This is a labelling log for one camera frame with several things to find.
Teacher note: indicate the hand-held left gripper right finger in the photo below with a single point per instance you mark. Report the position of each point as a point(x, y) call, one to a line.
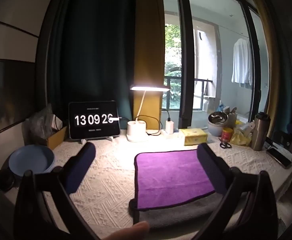
point(210, 170)

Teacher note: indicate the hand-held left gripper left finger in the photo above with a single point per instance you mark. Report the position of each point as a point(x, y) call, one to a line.
point(81, 165)

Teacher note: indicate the purple towel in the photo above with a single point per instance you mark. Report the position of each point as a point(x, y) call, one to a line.
point(170, 175)

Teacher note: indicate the grey towel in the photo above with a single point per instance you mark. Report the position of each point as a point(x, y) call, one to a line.
point(165, 216)

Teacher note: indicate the black scissors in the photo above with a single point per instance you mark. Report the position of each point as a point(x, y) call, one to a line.
point(225, 145)

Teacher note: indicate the white textured tablecloth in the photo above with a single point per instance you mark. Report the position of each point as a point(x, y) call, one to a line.
point(106, 180)

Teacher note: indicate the cardboard box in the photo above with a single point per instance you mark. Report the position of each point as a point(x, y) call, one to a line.
point(57, 137)

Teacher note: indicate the yellow tissue box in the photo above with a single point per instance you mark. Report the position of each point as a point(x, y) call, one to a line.
point(193, 136)

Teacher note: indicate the red can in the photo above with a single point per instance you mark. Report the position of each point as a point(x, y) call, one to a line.
point(227, 135)

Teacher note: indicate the white tablet stand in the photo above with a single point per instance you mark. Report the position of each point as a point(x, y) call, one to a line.
point(111, 138)

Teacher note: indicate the metal bowl on white pot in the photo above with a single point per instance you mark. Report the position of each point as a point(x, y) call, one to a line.
point(214, 129)

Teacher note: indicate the yellow plastic bag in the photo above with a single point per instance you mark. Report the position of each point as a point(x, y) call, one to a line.
point(240, 136)

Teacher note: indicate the black tablet with clock display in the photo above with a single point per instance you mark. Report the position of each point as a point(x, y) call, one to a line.
point(93, 120)

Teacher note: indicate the blue bowl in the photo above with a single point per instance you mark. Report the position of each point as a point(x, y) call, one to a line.
point(32, 158)

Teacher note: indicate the steel bowl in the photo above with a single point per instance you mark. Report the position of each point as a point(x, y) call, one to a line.
point(217, 117)

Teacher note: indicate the grey plastic bag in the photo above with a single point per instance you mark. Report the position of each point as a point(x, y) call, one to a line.
point(39, 122)

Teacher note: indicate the white power strip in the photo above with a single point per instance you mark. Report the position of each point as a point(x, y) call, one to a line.
point(163, 133)

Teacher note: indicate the white charger plug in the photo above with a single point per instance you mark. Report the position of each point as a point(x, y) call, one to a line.
point(169, 126)

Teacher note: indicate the steel tumbler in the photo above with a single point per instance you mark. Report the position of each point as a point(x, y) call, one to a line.
point(259, 132)

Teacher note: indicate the white desk lamp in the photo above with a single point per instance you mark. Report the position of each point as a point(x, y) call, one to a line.
point(136, 130)

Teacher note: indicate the smartphone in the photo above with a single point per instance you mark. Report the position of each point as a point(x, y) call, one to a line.
point(279, 157)

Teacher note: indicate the dark round object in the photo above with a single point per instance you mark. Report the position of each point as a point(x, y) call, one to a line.
point(5, 180)

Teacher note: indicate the balcony railing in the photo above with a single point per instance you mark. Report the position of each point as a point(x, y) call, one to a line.
point(200, 81)

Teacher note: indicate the white hanging shirt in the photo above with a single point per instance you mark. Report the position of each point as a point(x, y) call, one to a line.
point(242, 62)

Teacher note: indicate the dark green curtain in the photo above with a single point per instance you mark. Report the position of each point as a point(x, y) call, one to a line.
point(93, 42)

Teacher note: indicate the yellow curtain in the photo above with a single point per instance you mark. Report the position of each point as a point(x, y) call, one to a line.
point(148, 42)

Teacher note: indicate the black window frame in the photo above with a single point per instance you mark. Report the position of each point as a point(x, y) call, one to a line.
point(185, 55)

